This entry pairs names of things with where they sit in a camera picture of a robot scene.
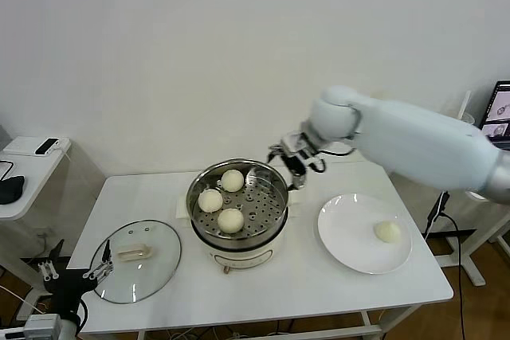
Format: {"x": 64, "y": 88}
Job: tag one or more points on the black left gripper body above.
{"x": 67, "y": 288}

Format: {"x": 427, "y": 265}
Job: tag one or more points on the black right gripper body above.
{"x": 299, "y": 151}

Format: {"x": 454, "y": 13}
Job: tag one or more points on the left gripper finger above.
{"x": 48, "y": 270}
{"x": 104, "y": 266}

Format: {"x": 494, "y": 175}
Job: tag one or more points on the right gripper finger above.
{"x": 275, "y": 153}
{"x": 298, "y": 182}

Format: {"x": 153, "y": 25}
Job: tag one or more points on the white steamed baozi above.
{"x": 210, "y": 200}
{"x": 230, "y": 220}
{"x": 387, "y": 231}
{"x": 232, "y": 180}

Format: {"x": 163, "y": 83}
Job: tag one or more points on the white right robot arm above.
{"x": 398, "y": 145}

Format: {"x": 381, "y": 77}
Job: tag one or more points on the stainless steel steamer basket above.
{"x": 263, "y": 212}

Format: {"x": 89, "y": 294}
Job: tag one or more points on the white round plate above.
{"x": 346, "y": 236}

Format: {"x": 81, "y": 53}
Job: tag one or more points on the white side table rounded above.
{"x": 36, "y": 184}

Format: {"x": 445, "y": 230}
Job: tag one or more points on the black computer mouse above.
{"x": 10, "y": 190}

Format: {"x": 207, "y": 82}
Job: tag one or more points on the white electric cooker base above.
{"x": 239, "y": 259}

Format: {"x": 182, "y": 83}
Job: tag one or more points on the black smartphone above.
{"x": 47, "y": 147}

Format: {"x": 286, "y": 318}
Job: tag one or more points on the flat white box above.
{"x": 20, "y": 147}

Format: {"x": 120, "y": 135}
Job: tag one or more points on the white drinking straw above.
{"x": 465, "y": 105}

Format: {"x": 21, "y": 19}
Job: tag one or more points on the white side table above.
{"x": 474, "y": 260}

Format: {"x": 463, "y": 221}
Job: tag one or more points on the grey laptop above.
{"x": 500, "y": 113}

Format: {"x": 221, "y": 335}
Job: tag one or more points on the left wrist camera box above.
{"x": 41, "y": 328}

